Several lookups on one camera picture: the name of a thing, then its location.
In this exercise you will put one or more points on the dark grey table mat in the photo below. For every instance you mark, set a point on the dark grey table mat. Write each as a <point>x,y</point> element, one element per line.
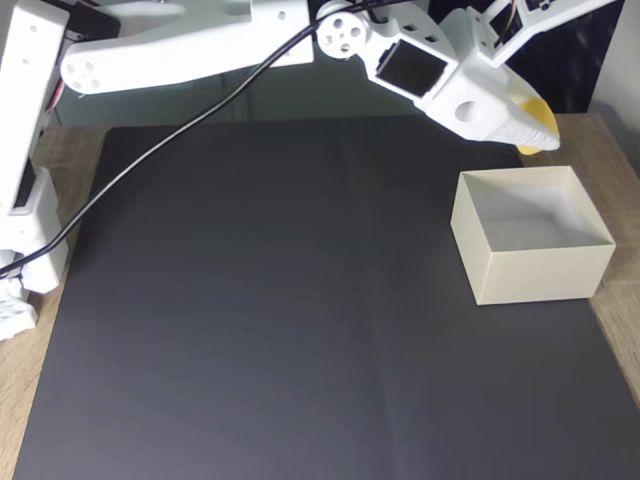
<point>320,325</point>

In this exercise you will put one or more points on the white camera mount frame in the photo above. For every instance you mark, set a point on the white camera mount frame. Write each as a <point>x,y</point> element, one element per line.
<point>545,20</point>

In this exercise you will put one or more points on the yellow cube block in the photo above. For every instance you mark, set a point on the yellow cube block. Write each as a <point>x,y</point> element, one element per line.
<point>542,115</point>

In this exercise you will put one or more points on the white open box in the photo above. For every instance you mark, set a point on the white open box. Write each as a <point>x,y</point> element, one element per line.
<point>540,272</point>

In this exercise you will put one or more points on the dark hanging cloth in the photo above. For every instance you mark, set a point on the dark hanging cloth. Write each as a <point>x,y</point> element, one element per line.
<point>580,75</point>

